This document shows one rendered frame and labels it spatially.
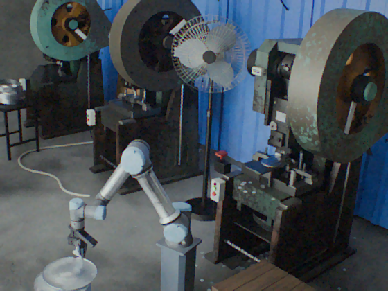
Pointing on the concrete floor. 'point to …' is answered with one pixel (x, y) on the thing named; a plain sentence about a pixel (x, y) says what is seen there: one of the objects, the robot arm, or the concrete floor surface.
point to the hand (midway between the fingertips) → (83, 258)
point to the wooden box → (262, 280)
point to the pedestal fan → (195, 49)
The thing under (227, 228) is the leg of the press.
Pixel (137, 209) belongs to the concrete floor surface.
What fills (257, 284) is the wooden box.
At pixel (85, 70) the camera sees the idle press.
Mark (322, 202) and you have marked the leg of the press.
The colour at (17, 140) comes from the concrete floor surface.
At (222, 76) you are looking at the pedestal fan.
